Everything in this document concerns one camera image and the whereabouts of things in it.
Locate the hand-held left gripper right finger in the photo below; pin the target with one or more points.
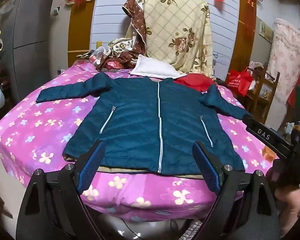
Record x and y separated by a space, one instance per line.
205 165

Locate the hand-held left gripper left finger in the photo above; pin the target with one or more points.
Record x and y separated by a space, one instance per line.
92 162

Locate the teal zip-up jacket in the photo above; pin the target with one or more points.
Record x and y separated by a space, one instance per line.
140 120

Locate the person's right forearm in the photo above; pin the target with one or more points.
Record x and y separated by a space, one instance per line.
287 200

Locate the wooden chair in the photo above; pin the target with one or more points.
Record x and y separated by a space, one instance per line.
272 90

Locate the red plastic bag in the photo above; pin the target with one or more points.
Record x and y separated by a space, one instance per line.
237 82

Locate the pink floral bedsheet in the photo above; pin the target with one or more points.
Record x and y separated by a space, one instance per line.
40 130

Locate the red garment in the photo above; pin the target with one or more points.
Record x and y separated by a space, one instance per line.
195 81

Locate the rolled pink floral mattress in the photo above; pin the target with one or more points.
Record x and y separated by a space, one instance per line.
287 50

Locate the shiny pink bag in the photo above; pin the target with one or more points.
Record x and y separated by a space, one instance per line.
113 63

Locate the clear plastic bottle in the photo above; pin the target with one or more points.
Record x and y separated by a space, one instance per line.
98 55

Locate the white cloth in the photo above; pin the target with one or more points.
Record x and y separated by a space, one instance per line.
152 67

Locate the brown floral blanket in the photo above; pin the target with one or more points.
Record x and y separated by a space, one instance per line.
137 45

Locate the beige floral quilt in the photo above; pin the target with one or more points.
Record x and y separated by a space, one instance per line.
175 25

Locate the grey refrigerator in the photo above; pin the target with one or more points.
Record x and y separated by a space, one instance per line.
27 30

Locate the wall switch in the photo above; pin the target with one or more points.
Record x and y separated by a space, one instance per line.
56 11

